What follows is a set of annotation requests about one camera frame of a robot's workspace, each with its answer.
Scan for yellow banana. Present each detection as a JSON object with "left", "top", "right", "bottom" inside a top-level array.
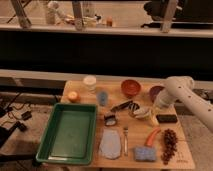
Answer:
[{"left": 133, "top": 107, "right": 159, "bottom": 126}]

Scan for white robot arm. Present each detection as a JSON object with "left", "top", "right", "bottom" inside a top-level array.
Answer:
[{"left": 154, "top": 76, "right": 213, "bottom": 133}]

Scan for red bowl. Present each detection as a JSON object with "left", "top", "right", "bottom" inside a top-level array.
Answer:
[{"left": 121, "top": 79, "right": 141, "bottom": 98}]

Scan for purple bowl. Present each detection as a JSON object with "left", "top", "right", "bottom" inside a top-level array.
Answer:
[{"left": 149, "top": 86, "right": 164, "bottom": 102}]

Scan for white clear cup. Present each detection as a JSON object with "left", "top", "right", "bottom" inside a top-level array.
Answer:
[{"left": 83, "top": 75, "right": 97, "bottom": 93}]

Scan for striped black white can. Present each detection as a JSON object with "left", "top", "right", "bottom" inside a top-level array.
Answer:
[{"left": 128, "top": 103, "right": 140, "bottom": 117}]

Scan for orange fruit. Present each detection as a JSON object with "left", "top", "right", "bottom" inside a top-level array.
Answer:
[{"left": 68, "top": 91, "right": 80, "bottom": 103}]

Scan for silver fork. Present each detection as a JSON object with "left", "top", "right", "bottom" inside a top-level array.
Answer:
[{"left": 123, "top": 127, "right": 128, "bottom": 156}]

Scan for light blue folded cloth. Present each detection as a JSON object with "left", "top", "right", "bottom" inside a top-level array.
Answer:
[{"left": 99, "top": 129, "right": 121, "bottom": 160}]

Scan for green plastic tray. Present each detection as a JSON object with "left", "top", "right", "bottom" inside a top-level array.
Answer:
[{"left": 36, "top": 103, "right": 97, "bottom": 165}]

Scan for small black block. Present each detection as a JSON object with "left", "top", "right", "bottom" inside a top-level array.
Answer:
[{"left": 156, "top": 114, "right": 177, "bottom": 123}]

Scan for orange carrot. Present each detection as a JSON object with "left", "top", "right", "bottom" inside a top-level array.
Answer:
[{"left": 145, "top": 127, "right": 161, "bottom": 147}]

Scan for blue sponge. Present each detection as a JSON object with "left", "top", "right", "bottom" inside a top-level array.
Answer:
[{"left": 134, "top": 146, "right": 157, "bottom": 162}]

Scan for bunch of red grapes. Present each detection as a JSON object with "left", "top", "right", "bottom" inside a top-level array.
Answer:
[{"left": 161, "top": 129, "right": 178, "bottom": 165}]

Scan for black handled knife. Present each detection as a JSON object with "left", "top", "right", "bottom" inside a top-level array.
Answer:
[{"left": 110, "top": 100, "right": 133, "bottom": 113}]

